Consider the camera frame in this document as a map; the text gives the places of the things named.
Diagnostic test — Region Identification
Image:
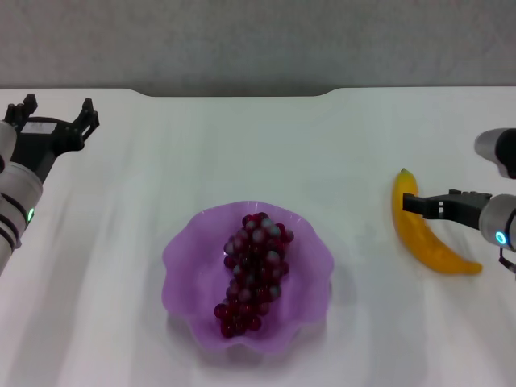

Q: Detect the dark red grape bunch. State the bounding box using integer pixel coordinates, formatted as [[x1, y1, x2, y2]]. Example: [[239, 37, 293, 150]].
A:
[[213, 211, 293, 339]]

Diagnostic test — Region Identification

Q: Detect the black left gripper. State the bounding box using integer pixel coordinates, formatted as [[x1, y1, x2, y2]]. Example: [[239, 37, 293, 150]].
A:
[[2, 93, 101, 183]]

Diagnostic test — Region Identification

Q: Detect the yellow banana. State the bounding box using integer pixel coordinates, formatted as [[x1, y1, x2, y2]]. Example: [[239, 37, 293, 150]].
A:
[[390, 167, 484, 277]]

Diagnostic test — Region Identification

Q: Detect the purple wavy-rimmed plastic plate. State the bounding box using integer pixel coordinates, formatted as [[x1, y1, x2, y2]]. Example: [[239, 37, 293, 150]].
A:
[[161, 200, 335, 356]]

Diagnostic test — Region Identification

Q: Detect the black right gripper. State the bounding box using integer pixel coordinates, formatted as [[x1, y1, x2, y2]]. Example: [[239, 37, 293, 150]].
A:
[[402, 188, 494, 232]]

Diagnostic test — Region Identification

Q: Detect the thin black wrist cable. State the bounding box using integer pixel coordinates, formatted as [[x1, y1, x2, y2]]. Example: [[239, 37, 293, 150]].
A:
[[498, 246, 516, 276]]

